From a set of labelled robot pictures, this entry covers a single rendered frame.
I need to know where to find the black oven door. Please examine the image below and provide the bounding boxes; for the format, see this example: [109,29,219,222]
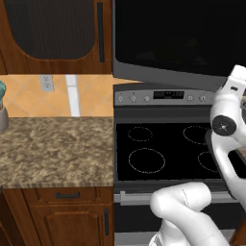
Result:
[113,188,246,246]

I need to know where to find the black grey microwave oven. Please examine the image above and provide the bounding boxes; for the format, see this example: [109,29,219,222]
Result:
[111,0,246,92]

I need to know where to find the wooden base cupboard door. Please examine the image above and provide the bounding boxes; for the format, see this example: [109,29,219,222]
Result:
[28,204,114,246]

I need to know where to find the wooden cupboard door dark panel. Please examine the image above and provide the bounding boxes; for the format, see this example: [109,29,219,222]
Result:
[0,0,113,76]

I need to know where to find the steel stove with black hob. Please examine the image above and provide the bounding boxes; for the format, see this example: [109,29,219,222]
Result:
[112,82,246,246]

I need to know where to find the wooden drawer front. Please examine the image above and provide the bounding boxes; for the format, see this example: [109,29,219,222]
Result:
[21,186,106,207]

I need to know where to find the grey utensil pot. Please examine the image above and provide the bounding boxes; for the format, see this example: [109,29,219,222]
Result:
[0,106,10,133]

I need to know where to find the teal kitchen tool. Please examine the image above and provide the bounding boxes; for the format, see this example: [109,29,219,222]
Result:
[0,80,8,110]

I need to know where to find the silver oven door handle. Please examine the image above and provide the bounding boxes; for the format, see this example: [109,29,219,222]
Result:
[113,190,238,207]

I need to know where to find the grey wall socket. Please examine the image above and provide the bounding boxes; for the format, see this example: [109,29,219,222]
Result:
[39,74,56,93]

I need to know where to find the black drawer handle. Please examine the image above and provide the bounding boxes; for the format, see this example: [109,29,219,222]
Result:
[55,191,82,200]

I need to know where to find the black cupboard door handle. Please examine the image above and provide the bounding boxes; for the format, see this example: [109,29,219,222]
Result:
[97,2,106,63]

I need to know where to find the black base cupboard handle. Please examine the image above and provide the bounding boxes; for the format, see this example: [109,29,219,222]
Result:
[103,208,111,237]

